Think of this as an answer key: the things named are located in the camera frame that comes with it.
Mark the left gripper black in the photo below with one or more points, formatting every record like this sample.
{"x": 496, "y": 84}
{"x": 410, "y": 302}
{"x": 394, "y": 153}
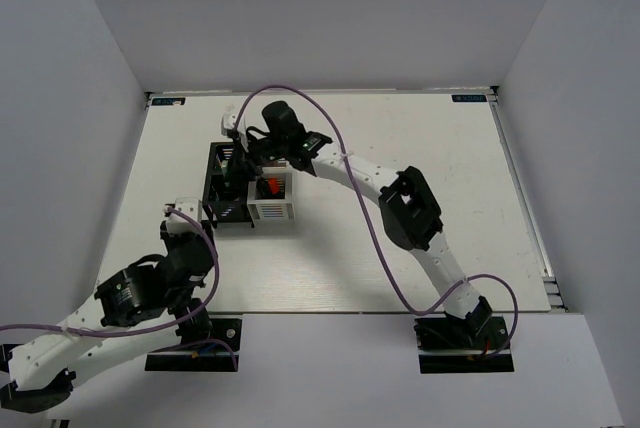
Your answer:
{"x": 172, "y": 239}

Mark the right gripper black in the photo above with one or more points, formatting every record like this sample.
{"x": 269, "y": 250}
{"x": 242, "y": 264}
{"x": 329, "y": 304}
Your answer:
{"x": 245, "y": 164}

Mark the orange black highlighter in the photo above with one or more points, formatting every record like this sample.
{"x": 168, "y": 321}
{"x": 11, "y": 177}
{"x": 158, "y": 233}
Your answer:
{"x": 273, "y": 186}

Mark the green translucent small tube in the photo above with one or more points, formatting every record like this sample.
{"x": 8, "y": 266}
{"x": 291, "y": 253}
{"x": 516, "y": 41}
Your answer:
{"x": 226, "y": 175}

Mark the green black highlighter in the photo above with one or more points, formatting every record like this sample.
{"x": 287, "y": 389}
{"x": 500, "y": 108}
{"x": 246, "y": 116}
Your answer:
{"x": 262, "y": 189}

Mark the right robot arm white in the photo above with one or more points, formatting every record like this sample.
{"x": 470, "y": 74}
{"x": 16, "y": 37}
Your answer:
{"x": 410, "y": 214}

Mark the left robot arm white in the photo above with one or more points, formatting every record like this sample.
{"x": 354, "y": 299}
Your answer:
{"x": 151, "y": 294}

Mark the black mesh organizer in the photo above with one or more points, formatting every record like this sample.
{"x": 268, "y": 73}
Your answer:
{"x": 222, "y": 204}

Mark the left blue table label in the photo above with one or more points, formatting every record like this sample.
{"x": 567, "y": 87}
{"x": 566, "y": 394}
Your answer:
{"x": 168, "y": 101}

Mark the blue table label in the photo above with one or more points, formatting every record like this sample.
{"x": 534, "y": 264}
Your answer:
{"x": 469, "y": 98}
{"x": 168, "y": 101}

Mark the right blue table label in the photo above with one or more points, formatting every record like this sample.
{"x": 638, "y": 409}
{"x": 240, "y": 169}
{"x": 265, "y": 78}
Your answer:
{"x": 469, "y": 98}

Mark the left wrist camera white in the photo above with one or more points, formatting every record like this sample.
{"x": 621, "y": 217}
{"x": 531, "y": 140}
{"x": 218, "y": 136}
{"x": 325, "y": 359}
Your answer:
{"x": 183, "y": 216}

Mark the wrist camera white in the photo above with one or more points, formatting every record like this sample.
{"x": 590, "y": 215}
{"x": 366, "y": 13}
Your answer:
{"x": 183, "y": 216}
{"x": 234, "y": 127}

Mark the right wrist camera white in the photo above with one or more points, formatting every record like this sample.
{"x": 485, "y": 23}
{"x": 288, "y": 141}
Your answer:
{"x": 234, "y": 127}

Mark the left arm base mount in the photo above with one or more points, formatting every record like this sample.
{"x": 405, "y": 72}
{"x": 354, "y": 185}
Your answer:
{"x": 213, "y": 351}

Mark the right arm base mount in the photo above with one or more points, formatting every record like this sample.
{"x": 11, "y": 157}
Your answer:
{"x": 479, "y": 344}

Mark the right aluminium table rail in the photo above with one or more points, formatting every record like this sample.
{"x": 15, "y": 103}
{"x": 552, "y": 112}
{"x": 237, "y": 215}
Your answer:
{"x": 548, "y": 277}

